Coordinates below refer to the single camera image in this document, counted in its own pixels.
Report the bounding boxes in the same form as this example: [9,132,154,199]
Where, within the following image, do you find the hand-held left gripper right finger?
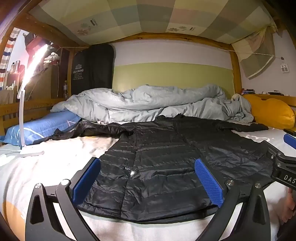
[195,159,271,241]

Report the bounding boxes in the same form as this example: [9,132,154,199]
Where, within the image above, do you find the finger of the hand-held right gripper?
[262,140,281,156]
[283,128,296,145]

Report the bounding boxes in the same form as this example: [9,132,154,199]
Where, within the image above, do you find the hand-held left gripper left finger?
[24,158,102,241]

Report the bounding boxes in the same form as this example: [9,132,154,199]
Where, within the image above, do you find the black quilted down jacket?
[45,113,275,224]

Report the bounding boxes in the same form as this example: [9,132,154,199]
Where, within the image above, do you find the dark hanging clothes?
[24,32,50,54]

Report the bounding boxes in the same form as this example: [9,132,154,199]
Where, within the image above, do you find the person's right hand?
[281,187,296,227]

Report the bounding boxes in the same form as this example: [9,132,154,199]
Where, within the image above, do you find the yellow plush pillow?
[243,94,296,130]

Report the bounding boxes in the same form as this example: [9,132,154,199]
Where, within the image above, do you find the grey printed bed sheet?
[0,126,296,241]

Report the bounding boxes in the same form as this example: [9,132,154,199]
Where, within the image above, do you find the blue pillow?
[0,111,82,146]

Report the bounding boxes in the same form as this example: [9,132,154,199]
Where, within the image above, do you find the white desk lamp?
[17,43,50,158]

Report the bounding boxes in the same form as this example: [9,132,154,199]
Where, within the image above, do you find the light grey-blue duvet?
[51,84,255,123]

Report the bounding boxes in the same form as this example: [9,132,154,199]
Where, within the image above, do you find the pale hanging cloth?
[231,25,277,79]

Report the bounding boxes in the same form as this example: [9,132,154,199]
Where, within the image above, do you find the black hanging bag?
[70,44,115,95]

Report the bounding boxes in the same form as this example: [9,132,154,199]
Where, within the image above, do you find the white plush toy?
[44,52,61,67]

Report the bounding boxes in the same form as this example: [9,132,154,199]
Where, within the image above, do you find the striped hanging cloth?
[0,28,22,91]

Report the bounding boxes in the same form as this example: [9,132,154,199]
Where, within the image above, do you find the pastel checkered canopy cloth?
[29,0,272,45]

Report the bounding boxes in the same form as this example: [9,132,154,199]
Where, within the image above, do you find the wooden bunk bed frame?
[0,0,296,137]

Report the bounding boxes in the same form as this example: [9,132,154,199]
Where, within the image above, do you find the white cord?
[252,52,285,59]

